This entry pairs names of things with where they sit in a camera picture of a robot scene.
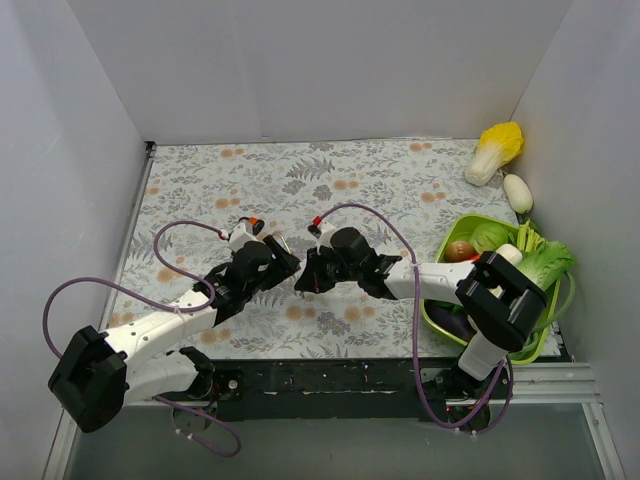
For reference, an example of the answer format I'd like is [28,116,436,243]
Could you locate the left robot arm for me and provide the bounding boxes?
[48,236,300,433]

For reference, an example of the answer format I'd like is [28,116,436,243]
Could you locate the brown kiwi potato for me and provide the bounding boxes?
[444,240,477,263]

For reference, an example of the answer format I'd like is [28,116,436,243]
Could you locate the white bok choy stalk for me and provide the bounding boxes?
[495,243,523,265]

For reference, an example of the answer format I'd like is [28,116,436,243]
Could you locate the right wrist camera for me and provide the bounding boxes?
[307,216,338,251]

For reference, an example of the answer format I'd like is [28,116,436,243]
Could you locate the green plastic basket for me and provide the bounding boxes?
[421,214,565,365]

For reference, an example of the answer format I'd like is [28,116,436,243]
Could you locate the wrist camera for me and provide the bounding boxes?
[307,216,338,251]
[228,222,258,252]

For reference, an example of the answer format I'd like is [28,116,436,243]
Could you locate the yellow white napa cabbage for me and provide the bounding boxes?
[464,122,525,186]

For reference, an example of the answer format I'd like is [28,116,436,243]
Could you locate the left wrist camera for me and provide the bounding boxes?
[228,222,258,252]

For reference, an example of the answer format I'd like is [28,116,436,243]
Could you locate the orange black padlock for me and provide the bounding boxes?
[239,217,265,237]

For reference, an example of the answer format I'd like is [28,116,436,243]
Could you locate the green round cabbage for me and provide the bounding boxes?
[469,222,512,254]

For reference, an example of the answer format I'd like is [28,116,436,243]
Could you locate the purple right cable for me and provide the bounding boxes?
[319,203,515,431]

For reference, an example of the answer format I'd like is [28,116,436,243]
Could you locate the floral table mat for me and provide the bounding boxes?
[109,139,516,359]

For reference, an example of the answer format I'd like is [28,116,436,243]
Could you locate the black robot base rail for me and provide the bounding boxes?
[167,358,490,422]

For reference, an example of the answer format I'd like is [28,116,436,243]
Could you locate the white radish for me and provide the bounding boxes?
[503,174,533,214]

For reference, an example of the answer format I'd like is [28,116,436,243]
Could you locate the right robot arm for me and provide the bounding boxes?
[294,227,547,398]

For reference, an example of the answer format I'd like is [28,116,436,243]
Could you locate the green leafy lettuce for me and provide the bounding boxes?
[517,219,577,321]

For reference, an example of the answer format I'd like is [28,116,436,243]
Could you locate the purple eggplant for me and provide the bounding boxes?
[426,303,476,342]

